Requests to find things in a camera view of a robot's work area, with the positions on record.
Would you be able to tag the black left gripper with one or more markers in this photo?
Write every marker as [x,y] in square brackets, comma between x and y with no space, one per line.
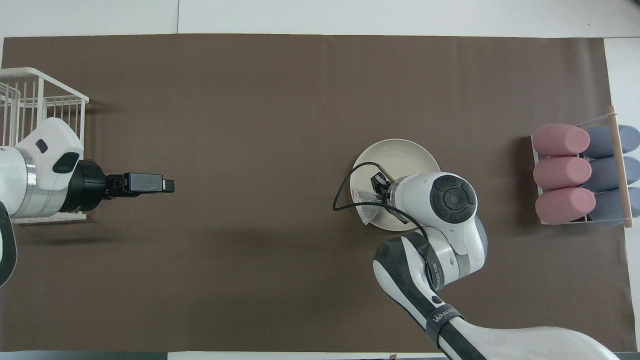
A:
[142,183]

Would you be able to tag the cup rack with wooden rod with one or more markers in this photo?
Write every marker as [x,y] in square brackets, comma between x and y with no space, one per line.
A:
[620,175]

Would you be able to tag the cream round plate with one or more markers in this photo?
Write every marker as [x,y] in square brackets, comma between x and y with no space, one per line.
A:
[405,155]

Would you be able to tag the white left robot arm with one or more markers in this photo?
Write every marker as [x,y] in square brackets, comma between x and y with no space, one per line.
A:
[45,165]

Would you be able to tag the pink plastic cup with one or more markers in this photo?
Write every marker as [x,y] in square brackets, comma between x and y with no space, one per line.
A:
[560,140]
[560,173]
[562,206]

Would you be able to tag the brown table mat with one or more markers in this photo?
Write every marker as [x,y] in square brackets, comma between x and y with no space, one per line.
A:
[250,125]

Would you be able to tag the blue plastic cup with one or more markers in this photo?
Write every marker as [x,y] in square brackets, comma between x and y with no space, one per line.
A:
[605,141]
[605,174]
[607,206]

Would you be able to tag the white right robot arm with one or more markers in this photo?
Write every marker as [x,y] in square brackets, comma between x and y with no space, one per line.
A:
[452,197]

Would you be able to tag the silver mesh sponge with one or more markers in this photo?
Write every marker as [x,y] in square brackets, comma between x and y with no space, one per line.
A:
[367,212]

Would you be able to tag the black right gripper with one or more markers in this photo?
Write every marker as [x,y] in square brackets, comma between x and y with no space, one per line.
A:
[382,186]

